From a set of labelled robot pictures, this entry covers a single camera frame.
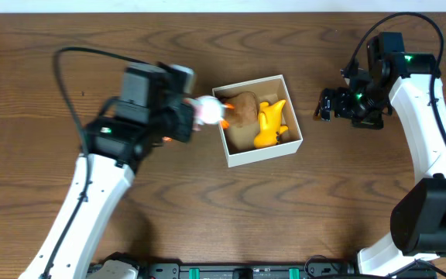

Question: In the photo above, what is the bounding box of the pink white snail toy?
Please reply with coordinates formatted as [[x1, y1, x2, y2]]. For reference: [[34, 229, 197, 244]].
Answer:
[[184, 95, 235, 131]]

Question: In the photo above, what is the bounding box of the brown plush toy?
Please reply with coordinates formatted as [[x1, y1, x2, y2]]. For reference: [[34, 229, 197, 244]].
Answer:
[[222, 91, 259, 128]]

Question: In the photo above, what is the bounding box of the yellow rubber duck toy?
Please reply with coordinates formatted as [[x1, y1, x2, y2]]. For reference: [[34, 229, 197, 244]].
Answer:
[[253, 99, 289, 149]]

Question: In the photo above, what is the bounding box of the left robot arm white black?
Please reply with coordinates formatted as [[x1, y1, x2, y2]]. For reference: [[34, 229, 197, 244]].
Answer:
[[21, 97, 205, 278]]

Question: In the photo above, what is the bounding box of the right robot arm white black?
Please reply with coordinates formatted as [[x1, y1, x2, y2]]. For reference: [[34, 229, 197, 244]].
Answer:
[[314, 51, 446, 278]]

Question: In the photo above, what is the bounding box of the white cardboard box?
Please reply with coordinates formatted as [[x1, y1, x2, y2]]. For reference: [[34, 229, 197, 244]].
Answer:
[[212, 74, 303, 167]]

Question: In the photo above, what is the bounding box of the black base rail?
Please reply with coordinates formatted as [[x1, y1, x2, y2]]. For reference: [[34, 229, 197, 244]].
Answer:
[[87, 253, 446, 279]]

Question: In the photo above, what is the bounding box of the left black cable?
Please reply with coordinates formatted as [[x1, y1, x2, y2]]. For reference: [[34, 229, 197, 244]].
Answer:
[[36, 46, 150, 279]]

